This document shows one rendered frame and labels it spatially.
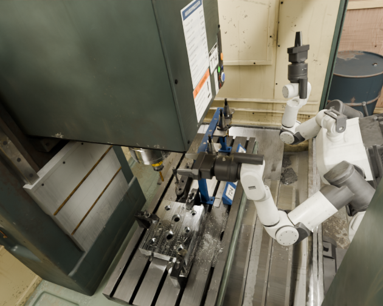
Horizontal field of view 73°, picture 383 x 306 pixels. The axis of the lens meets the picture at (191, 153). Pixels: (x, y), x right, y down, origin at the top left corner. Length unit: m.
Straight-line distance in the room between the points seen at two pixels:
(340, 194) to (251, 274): 0.65
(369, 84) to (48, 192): 2.61
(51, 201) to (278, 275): 1.10
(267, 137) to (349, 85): 1.08
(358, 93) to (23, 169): 2.63
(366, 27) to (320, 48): 1.75
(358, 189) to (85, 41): 0.92
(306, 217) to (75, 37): 0.88
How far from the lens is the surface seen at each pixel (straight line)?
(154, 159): 0.90
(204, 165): 0.90
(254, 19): 1.69
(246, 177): 0.84
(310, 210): 1.01
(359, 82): 2.79
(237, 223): 1.42
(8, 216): 1.20
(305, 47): 1.36
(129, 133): 0.78
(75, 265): 1.54
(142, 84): 0.65
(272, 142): 1.97
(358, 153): 1.11
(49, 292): 1.89
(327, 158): 1.12
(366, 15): 3.42
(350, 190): 1.02
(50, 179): 1.21
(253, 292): 1.43
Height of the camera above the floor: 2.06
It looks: 40 degrees down
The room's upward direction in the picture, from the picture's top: 12 degrees counter-clockwise
